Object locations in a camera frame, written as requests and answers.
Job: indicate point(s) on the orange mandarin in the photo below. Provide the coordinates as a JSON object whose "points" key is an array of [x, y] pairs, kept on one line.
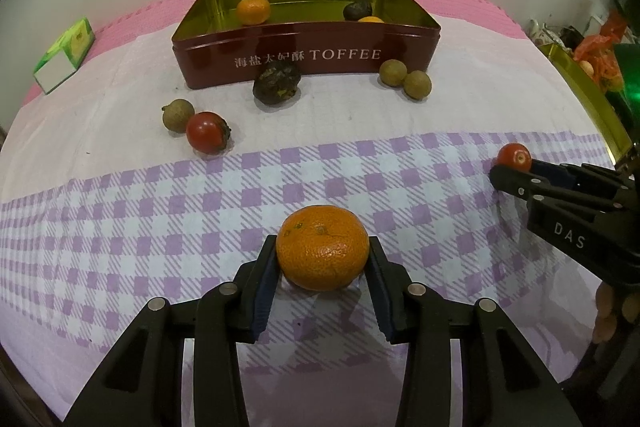
{"points": [[371, 20], [253, 10], [322, 249]]}

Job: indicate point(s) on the smooth red tomato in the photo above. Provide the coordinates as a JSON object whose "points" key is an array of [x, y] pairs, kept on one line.
{"points": [[514, 155]]}

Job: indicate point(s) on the white plastic bag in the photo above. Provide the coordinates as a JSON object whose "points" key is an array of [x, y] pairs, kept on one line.
{"points": [[542, 34]]}

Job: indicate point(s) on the pink purple checked tablecloth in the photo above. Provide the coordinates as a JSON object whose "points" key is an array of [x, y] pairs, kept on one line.
{"points": [[125, 217]]}

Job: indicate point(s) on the brown longan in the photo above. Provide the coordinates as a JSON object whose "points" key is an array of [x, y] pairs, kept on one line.
{"points": [[176, 116], [392, 72], [417, 84]]}

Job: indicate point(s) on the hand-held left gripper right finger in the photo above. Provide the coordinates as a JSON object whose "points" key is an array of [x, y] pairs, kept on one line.
{"points": [[382, 294]]}

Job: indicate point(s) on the person's right hand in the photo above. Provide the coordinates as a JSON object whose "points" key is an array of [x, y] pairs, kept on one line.
{"points": [[606, 314]]}

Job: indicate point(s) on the red tomato with calyx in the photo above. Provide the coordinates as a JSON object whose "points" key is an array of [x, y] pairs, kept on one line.
{"points": [[206, 132]]}

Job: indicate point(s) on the green plastic container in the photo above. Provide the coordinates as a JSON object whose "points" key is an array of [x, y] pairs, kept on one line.
{"points": [[629, 82]]}

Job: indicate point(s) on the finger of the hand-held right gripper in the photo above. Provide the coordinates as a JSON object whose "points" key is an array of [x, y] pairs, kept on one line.
{"points": [[520, 184], [560, 174]]}

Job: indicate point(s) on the gold tin lid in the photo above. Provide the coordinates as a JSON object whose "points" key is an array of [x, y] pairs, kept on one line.
{"points": [[590, 102]]}

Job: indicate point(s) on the dark wrinkled passion fruit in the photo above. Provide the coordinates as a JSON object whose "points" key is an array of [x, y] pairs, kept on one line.
{"points": [[357, 10], [276, 81]]}

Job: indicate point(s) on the orange plastic bag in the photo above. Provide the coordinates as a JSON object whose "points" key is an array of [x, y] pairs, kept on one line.
{"points": [[600, 52]]}

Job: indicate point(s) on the dark red tin box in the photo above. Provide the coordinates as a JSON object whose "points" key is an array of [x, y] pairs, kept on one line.
{"points": [[210, 57]]}

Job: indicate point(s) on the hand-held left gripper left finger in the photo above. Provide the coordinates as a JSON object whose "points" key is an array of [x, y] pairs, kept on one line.
{"points": [[265, 289]]}

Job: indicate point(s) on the green tissue box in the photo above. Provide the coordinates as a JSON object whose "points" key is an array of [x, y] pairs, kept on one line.
{"points": [[62, 57]]}

